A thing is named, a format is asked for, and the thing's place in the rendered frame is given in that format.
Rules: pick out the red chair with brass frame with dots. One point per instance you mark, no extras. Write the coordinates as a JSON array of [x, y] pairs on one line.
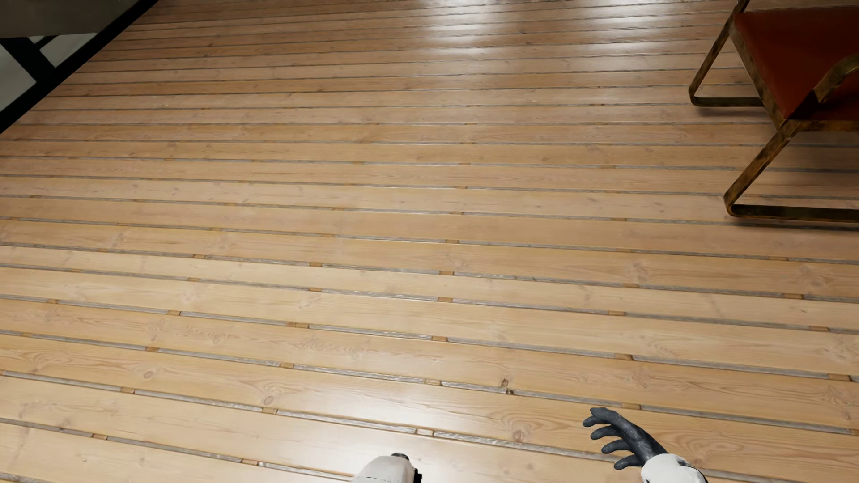
[[792, 74]]

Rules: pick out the black window frame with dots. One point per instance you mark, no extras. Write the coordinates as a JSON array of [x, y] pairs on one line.
[[40, 64]]

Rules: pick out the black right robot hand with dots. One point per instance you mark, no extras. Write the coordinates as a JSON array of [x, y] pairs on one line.
[[629, 437]]

